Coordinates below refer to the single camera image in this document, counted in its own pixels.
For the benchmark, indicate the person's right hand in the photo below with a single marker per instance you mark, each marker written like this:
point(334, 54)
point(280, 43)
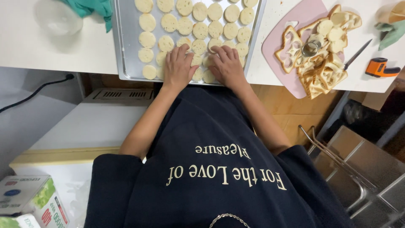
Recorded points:
point(229, 69)

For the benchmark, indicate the person's left hand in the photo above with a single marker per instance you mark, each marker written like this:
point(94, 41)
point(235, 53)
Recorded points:
point(177, 71)

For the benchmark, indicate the rows of round bread cutouts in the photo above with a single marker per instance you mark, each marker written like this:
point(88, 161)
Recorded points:
point(200, 30)

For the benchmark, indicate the metal baking tray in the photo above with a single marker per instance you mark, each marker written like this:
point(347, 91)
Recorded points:
point(126, 41)

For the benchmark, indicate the pink cutting board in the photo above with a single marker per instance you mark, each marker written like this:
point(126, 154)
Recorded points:
point(300, 15)

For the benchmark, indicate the pile of cut bread scraps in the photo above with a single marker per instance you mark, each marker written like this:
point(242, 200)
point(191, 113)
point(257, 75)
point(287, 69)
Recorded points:
point(319, 74)

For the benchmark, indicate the person's navy printed shirt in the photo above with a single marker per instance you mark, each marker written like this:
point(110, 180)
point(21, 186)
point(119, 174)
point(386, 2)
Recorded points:
point(208, 164)

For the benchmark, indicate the white chest freezer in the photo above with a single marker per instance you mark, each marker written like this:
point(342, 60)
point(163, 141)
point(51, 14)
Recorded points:
point(91, 126)

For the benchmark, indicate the teal green cloth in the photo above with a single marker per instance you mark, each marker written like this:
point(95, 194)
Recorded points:
point(95, 8)

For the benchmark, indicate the heap of bread discs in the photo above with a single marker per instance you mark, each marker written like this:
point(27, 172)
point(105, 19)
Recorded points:
point(333, 33)

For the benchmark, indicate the clear plastic container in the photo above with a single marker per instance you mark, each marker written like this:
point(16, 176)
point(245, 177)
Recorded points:
point(58, 17)

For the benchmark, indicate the black trash bag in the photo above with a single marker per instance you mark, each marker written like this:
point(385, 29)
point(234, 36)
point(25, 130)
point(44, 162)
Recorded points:
point(357, 115)

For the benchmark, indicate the brown cardboard box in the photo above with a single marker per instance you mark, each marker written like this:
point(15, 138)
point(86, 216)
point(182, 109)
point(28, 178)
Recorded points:
point(373, 98)

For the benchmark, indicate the orange infrared thermometer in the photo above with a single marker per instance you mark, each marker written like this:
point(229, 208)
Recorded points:
point(378, 67)

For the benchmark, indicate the light green glove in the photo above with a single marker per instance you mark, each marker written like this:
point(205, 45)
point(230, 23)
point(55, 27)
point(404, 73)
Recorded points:
point(392, 34)

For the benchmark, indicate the stainless steel rack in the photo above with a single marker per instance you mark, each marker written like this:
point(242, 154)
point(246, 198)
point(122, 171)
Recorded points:
point(364, 174)

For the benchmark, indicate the beige paper cup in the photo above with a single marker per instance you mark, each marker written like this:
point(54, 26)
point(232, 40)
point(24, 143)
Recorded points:
point(392, 11)

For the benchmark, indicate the white green cling wrap box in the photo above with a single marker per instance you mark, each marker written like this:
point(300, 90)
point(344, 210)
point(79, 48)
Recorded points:
point(34, 198)

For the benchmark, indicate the small white green box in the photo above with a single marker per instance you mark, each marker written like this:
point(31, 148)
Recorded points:
point(17, 221)

